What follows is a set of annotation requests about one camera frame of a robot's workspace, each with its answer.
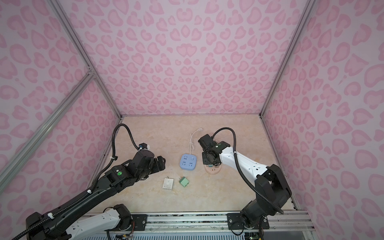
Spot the white charger plug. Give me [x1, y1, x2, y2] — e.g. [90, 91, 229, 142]
[162, 178, 174, 190]

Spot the light green charger plug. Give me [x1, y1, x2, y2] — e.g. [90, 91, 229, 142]
[179, 177, 190, 188]

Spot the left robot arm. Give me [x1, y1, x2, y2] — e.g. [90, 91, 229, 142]
[13, 149, 166, 240]

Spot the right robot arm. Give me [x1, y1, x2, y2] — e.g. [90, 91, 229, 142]
[198, 135, 292, 229]

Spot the pink round power strip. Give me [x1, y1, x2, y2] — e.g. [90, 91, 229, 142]
[204, 165, 222, 175]

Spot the blue square power strip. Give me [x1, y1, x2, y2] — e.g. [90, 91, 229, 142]
[179, 127, 204, 172]

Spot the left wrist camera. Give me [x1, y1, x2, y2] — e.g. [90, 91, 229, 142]
[139, 143, 151, 151]

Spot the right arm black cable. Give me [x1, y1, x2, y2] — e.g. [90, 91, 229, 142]
[211, 127, 285, 215]

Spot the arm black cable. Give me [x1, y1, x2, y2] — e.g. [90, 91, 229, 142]
[211, 127, 285, 215]
[86, 123, 142, 193]

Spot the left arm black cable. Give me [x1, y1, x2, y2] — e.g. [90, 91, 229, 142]
[86, 123, 142, 193]

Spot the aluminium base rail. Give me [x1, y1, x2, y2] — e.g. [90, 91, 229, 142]
[56, 209, 317, 240]

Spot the left wall aluminium strut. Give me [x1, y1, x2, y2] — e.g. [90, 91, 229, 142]
[1, 71, 95, 193]

